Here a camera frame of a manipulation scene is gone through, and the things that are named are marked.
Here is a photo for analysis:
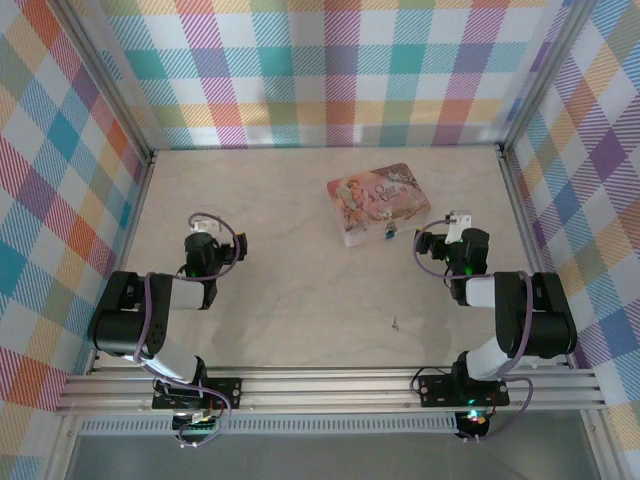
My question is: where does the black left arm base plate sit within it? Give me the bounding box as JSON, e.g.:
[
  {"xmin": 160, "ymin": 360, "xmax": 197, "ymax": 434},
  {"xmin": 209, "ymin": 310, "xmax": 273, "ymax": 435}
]
[{"xmin": 152, "ymin": 377, "xmax": 244, "ymax": 412}]

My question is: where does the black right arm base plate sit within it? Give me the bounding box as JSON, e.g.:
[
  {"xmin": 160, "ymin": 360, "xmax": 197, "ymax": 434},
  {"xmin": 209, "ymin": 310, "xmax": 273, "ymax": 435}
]
[{"xmin": 417, "ymin": 370, "xmax": 512, "ymax": 409}]

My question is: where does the grey metal panel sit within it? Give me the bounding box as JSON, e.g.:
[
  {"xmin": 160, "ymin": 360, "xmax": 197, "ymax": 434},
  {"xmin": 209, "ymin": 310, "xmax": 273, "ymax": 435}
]
[{"xmin": 63, "ymin": 432, "xmax": 604, "ymax": 480}]

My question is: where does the aluminium frame post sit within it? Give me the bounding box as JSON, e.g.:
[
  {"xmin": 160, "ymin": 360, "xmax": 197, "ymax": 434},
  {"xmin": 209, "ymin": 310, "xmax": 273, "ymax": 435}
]
[
  {"xmin": 58, "ymin": 0, "xmax": 157, "ymax": 159},
  {"xmin": 497, "ymin": 0, "xmax": 587, "ymax": 156}
]

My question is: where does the grey slotted cable duct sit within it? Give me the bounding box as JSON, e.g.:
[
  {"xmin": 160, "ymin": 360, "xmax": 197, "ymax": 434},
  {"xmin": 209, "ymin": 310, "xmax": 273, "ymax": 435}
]
[{"xmin": 78, "ymin": 417, "xmax": 459, "ymax": 437}]

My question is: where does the aluminium table edge rail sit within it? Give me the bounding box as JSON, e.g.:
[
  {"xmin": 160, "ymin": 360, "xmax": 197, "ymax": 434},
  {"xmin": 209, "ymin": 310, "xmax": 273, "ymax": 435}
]
[
  {"xmin": 85, "ymin": 148, "xmax": 159, "ymax": 374},
  {"xmin": 497, "ymin": 144, "xmax": 576, "ymax": 369}
]

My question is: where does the pink decorated tin box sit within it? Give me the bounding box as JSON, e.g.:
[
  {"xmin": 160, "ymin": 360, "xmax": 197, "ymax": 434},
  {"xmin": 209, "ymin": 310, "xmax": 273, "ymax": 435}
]
[{"xmin": 326, "ymin": 162, "xmax": 434, "ymax": 249}]

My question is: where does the aluminium mounting rail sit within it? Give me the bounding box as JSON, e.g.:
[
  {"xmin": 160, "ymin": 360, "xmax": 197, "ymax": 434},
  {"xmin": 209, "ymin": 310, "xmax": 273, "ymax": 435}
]
[{"xmin": 53, "ymin": 366, "xmax": 609, "ymax": 417}]

